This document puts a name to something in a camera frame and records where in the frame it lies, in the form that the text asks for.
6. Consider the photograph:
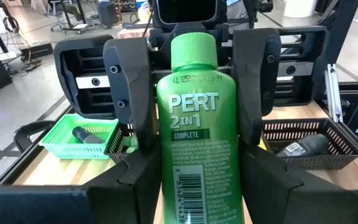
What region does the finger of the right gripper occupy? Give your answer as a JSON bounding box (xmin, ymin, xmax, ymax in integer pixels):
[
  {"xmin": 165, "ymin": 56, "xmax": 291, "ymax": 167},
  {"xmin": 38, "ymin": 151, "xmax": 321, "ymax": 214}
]
[
  {"xmin": 103, "ymin": 36, "xmax": 160, "ymax": 151},
  {"xmin": 231, "ymin": 27, "xmax": 282, "ymax": 147}
]

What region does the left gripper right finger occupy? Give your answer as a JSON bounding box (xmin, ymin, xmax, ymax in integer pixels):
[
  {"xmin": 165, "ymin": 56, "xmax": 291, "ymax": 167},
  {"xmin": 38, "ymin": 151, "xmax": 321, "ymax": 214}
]
[{"xmin": 239, "ymin": 144, "xmax": 358, "ymax": 224}]

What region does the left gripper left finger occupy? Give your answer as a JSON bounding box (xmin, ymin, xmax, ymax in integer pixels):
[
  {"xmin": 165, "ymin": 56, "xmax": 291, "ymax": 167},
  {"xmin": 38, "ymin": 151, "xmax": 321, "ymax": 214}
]
[{"xmin": 0, "ymin": 144, "xmax": 163, "ymax": 224}]

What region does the dark blue toiletry tube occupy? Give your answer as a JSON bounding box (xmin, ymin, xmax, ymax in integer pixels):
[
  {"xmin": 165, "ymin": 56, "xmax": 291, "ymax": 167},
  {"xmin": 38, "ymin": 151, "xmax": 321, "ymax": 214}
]
[{"xmin": 71, "ymin": 125, "xmax": 106, "ymax": 145}]

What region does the grey deodorant stick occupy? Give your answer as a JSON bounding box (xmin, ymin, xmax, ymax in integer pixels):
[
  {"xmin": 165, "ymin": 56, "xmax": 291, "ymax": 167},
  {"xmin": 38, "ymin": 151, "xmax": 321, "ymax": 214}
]
[{"xmin": 275, "ymin": 133, "xmax": 331, "ymax": 158}]

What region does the black floor box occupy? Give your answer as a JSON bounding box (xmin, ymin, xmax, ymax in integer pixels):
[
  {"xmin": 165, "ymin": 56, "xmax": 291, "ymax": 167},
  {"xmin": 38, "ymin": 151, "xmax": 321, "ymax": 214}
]
[{"xmin": 19, "ymin": 41, "xmax": 54, "ymax": 60}]

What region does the small black plastic basket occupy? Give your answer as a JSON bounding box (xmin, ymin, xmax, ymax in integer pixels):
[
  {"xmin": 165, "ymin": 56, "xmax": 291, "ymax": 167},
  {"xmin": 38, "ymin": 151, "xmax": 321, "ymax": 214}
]
[{"xmin": 103, "ymin": 123, "xmax": 136, "ymax": 164}]

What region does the green plastic basket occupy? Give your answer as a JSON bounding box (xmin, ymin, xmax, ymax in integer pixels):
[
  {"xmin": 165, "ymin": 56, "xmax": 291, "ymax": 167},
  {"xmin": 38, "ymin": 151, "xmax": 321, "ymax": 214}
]
[{"xmin": 38, "ymin": 113, "xmax": 120, "ymax": 161}]

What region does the large black plastic basket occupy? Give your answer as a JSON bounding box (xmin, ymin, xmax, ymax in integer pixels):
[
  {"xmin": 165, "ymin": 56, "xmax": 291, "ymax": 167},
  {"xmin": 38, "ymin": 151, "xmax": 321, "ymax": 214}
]
[{"xmin": 261, "ymin": 117, "xmax": 358, "ymax": 171}]

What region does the yellow plastic basket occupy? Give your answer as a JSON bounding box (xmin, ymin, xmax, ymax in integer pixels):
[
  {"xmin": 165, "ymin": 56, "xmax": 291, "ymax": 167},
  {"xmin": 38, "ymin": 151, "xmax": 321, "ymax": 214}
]
[{"xmin": 256, "ymin": 136, "xmax": 269, "ymax": 152}]

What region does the silver aluminium extrusion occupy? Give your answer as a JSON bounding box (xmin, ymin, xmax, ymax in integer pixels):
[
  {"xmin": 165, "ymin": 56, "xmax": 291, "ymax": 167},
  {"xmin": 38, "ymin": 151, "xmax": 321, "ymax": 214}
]
[{"xmin": 323, "ymin": 63, "xmax": 345, "ymax": 124}]

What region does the black clamp handle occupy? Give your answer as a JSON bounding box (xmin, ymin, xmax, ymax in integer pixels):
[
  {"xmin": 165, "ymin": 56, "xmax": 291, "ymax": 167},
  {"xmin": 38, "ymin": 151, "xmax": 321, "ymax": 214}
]
[{"xmin": 13, "ymin": 120, "xmax": 57, "ymax": 153}]

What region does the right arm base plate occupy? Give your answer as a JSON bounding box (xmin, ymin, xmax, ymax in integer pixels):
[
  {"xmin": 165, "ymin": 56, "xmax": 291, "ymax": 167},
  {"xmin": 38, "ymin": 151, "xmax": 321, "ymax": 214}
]
[{"xmin": 337, "ymin": 90, "xmax": 358, "ymax": 149}]

